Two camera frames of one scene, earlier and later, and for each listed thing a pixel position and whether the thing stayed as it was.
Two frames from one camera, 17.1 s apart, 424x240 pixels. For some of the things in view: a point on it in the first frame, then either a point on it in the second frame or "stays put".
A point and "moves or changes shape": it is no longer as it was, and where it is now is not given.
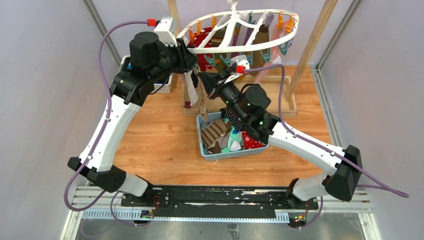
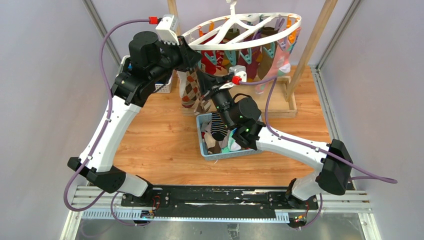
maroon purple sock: x=237 y=54 -> x=251 y=69
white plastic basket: x=165 y=88 stays put
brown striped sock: x=212 y=131 -> x=204 y=106
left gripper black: x=187 y=59 stays put
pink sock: x=275 y=58 -> x=279 y=63
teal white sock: x=234 y=141 stays put
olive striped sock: x=216 y=37 -> x=226 y=61
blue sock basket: x=218 y=156 stays put
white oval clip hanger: x=239 y=31 moves or changes shape
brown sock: x=258 y=59 -> x=265 y=64
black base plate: x=218 y=199 stays put
